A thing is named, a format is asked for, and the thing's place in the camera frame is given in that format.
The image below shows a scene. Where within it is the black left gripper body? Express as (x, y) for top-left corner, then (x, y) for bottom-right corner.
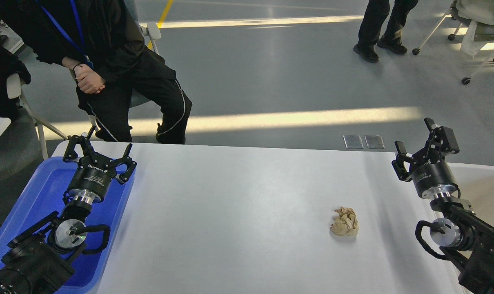
(65, 154), (122, 203)

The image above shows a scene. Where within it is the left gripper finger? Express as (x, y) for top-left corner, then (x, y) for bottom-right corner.
(108, 143), (137, 185)
(63, 125), (96, 164)

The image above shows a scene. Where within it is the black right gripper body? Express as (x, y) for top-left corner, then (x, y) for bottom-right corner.
(410, 159), (458, 199)

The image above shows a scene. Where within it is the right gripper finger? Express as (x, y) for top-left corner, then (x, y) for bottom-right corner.
(421, 118), (460, 164)
(392, 141), (412, 182)

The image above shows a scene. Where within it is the brown paper ball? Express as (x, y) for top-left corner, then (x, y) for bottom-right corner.
(330, 206), (359, 236)

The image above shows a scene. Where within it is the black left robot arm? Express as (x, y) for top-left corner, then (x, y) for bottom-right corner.
(0, 128), (137, 294)

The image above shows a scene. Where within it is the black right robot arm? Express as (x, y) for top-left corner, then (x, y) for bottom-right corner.
(392, 118), (494, 294)

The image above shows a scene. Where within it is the right floor outlet plate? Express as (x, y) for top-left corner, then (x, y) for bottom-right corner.
(364, 135), (385, 149)

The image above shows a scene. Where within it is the floor outlet plate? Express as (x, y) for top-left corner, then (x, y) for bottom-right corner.
(364, 135), (385, 149)
(343, 135), (363, 149)

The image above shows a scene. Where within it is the blue plastic tray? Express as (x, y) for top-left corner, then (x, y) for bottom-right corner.
(0, 157), (135, 294)

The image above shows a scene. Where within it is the left floor outlet plate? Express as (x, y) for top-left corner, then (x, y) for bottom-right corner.
(343, 135), (363, 149)

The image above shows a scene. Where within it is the white plastic bin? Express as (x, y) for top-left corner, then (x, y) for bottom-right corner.
(449, 163), (494, 227)

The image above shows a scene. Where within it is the grey office chair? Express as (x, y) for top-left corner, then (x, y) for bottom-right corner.
(69, 0), (178, 135)

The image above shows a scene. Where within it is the white chair with black coat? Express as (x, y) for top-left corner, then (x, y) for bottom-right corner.
(0, 43), (68, 160)

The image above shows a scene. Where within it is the seated person in black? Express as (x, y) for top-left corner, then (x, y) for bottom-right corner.
(0, 0), (192, 145)

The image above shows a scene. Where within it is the white wheeled chair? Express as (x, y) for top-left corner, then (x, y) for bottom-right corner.
(412, 0), (494, 85)

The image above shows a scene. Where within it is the standing person in black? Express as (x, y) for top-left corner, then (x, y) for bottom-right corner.
(353, 0), (418, 63)

